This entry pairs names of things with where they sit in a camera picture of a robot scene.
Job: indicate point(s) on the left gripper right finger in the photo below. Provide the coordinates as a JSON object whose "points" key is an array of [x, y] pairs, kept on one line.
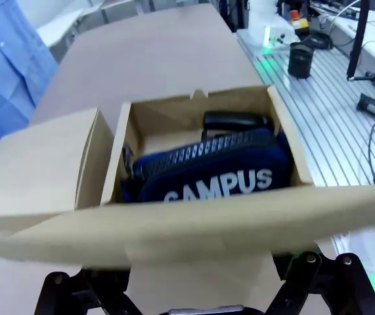
{"points": [[325, 288]]}

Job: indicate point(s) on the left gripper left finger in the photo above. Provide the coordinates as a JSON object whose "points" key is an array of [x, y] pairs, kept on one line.
{"points": [[82, 295]]}

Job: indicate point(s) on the large cardboard box with flaps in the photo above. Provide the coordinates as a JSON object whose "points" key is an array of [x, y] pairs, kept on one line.
{"points": [[207, 223]]}

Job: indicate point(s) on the blue CAMPUS pencil pouch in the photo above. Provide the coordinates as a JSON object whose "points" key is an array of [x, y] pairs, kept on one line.
{"points": [[213, 170]]}

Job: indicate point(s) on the black stapler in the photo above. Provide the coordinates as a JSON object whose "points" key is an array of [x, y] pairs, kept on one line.
{"points": [[233, 120]]}

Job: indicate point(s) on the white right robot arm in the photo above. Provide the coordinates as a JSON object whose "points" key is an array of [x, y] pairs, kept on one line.
{"points": [[266, 13]]}

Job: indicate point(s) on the black cylinder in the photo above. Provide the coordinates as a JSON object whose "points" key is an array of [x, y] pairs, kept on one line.
{"points": [[300, 60]]}

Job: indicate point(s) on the person in blue shirt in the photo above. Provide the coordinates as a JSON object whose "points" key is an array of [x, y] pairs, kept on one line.
{"points": [[6, 65]]}

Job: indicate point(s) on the green-lit white status light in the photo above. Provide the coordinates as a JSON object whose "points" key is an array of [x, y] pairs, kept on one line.
{"points": [[266, 37]]}

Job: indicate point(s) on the black stand pole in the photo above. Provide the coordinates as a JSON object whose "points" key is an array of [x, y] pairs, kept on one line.
{"points": [[359, 33]]}

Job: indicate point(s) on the white table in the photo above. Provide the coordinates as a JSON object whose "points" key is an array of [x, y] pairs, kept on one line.
{"points": [[62, 29]]}

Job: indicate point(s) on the red emergency stop button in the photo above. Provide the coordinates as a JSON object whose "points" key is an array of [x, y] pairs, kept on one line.
{"points": [[297, 20]]}

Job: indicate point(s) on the aluminium slotted base plate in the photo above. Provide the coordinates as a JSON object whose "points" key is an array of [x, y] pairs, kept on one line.
{"points": [[331, 115]]}

